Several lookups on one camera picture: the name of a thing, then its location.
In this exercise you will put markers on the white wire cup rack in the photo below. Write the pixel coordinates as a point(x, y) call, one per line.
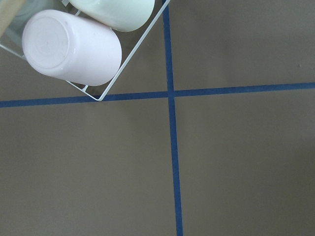
point(10, 41)

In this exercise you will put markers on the pink plastic cup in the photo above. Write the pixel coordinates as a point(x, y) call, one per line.
point(71, 48)

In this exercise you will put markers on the white plastic cup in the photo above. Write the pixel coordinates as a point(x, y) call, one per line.
point(121, 15)

